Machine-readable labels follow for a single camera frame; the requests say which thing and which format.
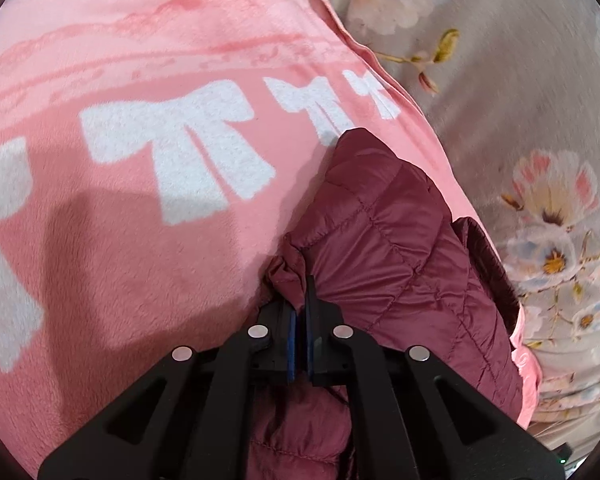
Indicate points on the maroon puffer jacket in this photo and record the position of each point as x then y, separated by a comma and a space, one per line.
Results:
380, 270

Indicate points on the grey floral bed sheet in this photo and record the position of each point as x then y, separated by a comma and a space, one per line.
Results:
520, 110

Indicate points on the pink blanket with white bows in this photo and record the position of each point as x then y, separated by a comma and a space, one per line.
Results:
130, 160

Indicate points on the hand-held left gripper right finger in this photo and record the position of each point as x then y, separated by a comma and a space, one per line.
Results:
310, 332

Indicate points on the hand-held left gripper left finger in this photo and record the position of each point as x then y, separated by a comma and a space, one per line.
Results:
291, 344

